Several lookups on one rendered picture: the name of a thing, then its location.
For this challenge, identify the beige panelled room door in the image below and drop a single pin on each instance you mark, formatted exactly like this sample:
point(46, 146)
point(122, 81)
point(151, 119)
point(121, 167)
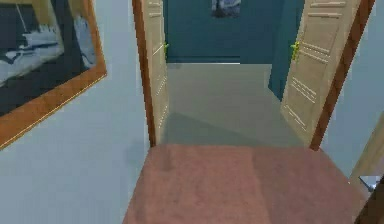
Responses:
point(156, 66)
point(313, 66)

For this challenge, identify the small dark wall picture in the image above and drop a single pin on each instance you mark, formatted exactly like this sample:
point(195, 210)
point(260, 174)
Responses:
point(226, 7)

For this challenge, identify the wooden framed wall picture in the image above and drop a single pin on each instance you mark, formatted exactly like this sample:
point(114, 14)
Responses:
point(40, 50)

